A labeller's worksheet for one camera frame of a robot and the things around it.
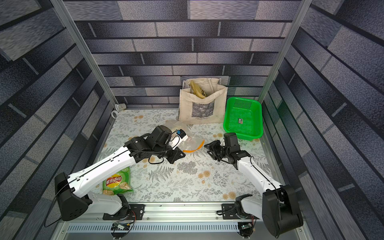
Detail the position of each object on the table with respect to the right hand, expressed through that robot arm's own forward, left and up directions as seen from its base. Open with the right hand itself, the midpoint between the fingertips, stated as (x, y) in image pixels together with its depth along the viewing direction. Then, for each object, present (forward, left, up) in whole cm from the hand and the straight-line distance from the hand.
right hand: (204, 146), depth 84 cm
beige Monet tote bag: (+23, +1, +14) cm, 27 cm away
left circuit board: (-38, +41, -13) cm, 58 cm away
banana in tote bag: (+34, +5, +14) cm, 37 cm away
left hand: (-11, +10, +9) cm, 17 cm away
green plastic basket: (+34, -32, -13) cm, 49 cm away
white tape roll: (+37, +73, -13) cm, 83 cm away
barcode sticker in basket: (+32, -29, -14) cm, 45 cm away
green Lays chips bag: (-20, +45, -5) cm, 50 cm away
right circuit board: (-37, -21, -18) cm, 46 cm away
